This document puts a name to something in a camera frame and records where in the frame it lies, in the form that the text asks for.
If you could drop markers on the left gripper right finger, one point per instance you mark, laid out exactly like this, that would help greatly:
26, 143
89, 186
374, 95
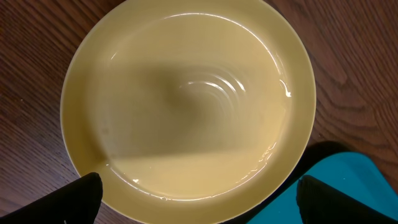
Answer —
320, 203

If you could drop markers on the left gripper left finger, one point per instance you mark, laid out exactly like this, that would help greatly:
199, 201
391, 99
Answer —
76, 202

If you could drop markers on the yellow round plate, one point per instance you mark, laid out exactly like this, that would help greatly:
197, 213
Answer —
190, 111

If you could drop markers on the teal plastic serving tray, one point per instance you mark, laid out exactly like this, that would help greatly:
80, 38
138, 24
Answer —
352, 173

